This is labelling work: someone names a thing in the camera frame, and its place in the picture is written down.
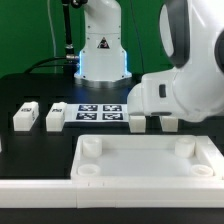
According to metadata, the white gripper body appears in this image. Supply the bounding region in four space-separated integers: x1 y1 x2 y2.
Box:
127 72 177 116

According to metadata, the white desk tabletop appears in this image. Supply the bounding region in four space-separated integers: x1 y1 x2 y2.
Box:
71 135 224 180

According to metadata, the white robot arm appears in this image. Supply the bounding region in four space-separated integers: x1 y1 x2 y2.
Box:
68 0 224 122

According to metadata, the fiducial marker sheet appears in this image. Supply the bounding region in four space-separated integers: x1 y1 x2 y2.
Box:
65 104 128 123

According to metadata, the black cable with connector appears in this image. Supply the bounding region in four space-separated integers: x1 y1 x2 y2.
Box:
23 0 81 75

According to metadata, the thin grey cable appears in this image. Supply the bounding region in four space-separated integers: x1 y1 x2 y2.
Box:
47 0 58 58

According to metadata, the white L-shaped wall fence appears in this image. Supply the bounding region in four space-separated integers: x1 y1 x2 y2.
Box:
0 179 224 208

